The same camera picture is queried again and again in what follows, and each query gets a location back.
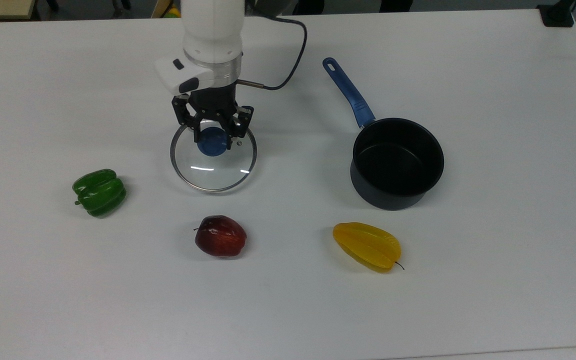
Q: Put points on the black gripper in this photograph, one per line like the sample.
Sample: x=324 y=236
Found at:
x=213 y=102

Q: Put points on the glass lid with blue knob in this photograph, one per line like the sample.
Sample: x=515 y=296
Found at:
x=213 y=165

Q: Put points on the red plastic apple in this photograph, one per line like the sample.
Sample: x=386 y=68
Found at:
x=220 y=236

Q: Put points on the green plastic bell pepper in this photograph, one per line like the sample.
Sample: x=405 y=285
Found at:
x=100 y=192

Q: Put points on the yellow plastic starfruit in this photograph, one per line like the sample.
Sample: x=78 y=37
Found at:
x=368 y=246

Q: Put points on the light wooden board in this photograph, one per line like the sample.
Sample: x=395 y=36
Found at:
x=0 y=7

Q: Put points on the black table clamp base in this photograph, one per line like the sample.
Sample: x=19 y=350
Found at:
x=557 y=12

